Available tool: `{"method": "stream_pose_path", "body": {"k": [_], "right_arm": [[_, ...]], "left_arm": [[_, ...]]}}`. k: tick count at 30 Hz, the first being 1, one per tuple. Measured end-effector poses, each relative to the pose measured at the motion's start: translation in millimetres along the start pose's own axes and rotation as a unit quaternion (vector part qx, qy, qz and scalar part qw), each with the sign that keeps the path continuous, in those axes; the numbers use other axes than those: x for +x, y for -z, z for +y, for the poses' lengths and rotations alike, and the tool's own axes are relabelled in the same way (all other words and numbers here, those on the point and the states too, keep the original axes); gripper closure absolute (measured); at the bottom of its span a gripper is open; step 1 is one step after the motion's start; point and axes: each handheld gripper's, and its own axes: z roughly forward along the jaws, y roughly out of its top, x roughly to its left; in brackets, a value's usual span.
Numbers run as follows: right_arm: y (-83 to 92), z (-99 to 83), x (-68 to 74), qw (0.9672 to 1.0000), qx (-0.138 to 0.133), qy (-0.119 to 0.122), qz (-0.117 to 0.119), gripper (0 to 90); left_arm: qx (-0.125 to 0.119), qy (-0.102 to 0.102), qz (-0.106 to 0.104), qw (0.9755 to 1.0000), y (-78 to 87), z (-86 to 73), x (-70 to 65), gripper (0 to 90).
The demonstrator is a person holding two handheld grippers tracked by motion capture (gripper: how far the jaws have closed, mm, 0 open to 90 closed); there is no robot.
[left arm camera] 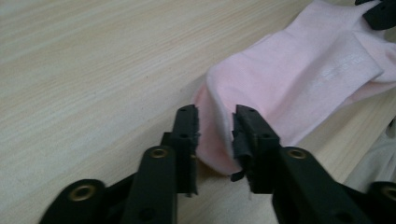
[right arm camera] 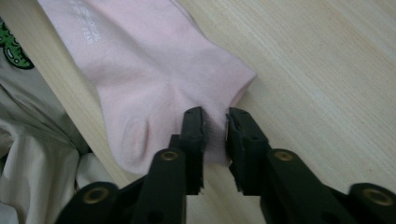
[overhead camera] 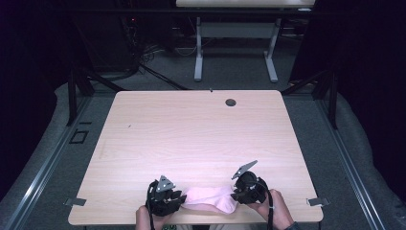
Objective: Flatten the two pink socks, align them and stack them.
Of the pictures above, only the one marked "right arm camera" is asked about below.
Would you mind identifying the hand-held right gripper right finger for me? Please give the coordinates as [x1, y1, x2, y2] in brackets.
[225, 106, 358, 224]

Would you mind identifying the pink sock with white lettering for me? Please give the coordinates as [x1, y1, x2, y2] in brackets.
[36, 0, 258, 175]

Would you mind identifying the light shirt with green print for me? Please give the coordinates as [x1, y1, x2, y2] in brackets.
[0, 17, 117, 224]

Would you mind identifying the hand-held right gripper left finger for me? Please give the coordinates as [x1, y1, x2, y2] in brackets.
[131, 105, 207, 224]

